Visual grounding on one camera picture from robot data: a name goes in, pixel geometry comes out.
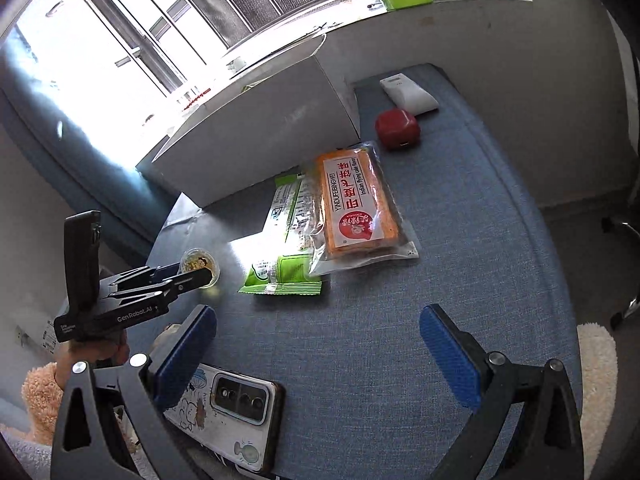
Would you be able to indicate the green snack packet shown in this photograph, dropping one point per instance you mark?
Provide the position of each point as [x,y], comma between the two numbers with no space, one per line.
[285,272]

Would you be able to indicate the smartphone with cartoon case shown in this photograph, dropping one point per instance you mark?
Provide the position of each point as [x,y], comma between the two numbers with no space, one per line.
[240,400]

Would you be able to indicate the metal window grille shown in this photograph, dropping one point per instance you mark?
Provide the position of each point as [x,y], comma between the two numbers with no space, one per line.
[150,10]

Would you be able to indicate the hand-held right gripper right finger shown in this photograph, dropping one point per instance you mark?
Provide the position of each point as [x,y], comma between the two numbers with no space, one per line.
[450,360]

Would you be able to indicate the red earbud case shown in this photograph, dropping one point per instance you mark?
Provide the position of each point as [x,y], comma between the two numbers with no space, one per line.
[397,130]

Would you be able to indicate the clear jelly cup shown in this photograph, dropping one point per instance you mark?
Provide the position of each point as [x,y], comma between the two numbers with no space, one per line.
[202,260]

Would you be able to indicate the white tissue pack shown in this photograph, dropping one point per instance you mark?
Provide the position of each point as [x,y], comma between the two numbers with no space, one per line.
[47,335]

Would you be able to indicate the orange cake packet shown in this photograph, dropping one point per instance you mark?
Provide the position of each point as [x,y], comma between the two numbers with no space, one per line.
[360,200]

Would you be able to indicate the blue table cloth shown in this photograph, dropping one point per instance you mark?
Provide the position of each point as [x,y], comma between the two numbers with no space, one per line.
[450,210]

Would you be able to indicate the metal chair base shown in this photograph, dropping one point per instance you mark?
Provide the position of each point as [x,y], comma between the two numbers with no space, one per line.
[622,222]

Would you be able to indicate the person's left hand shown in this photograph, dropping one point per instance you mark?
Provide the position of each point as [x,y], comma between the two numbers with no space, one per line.
[67,362]

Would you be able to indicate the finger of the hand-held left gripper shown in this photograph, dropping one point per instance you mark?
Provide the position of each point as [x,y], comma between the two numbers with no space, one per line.
[185,282]
[150,272]

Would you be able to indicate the white cardboard box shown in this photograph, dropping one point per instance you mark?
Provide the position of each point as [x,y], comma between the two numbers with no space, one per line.
[250,135]

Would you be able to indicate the blue curtain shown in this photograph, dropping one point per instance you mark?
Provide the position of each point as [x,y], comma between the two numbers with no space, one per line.
[50,160]

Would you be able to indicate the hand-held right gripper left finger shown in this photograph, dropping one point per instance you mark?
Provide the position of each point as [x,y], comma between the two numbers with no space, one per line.
[182,360]

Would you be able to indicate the white power bank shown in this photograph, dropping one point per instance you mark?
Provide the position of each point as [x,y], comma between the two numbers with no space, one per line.
[410,92]

